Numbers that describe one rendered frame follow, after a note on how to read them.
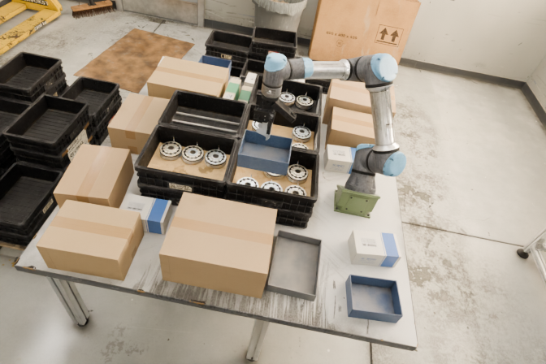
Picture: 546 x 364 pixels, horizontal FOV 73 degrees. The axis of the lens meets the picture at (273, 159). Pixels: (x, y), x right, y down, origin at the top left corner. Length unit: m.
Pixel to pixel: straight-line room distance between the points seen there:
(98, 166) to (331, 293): 1.14
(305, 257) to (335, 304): 0.23
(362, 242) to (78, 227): 1.16
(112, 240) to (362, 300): 1.02
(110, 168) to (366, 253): 1.18
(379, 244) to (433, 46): 3.47
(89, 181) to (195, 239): 0.55
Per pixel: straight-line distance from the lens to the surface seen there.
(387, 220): 1.97
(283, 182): 1.77
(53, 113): 2.78
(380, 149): 1.70
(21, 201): 2.60
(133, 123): 2.00
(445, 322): 2.68
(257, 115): 1.47
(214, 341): 2.25
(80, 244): 1.57
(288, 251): 1.70
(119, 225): 1.59
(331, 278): 1.69
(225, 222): 1.51
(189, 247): 1.45
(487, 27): 4.94
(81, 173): 1.80
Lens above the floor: 2.13
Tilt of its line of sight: 44 degrees down
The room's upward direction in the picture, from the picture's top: 11 degrees clockwise
